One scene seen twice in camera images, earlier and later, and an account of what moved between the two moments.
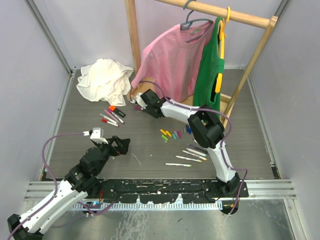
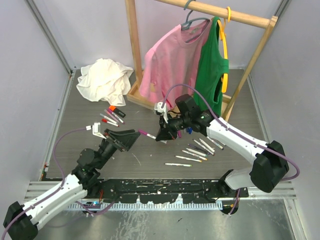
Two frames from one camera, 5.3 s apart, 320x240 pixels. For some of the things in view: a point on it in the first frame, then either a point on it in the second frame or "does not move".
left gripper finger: [97, 144] to [121, 131]
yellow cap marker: [195, 155] does not move
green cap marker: [182, 165] does not move
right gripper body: [148, 110] to [176, 123]
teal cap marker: [196, 152] does not move
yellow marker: [189, 158] does not move
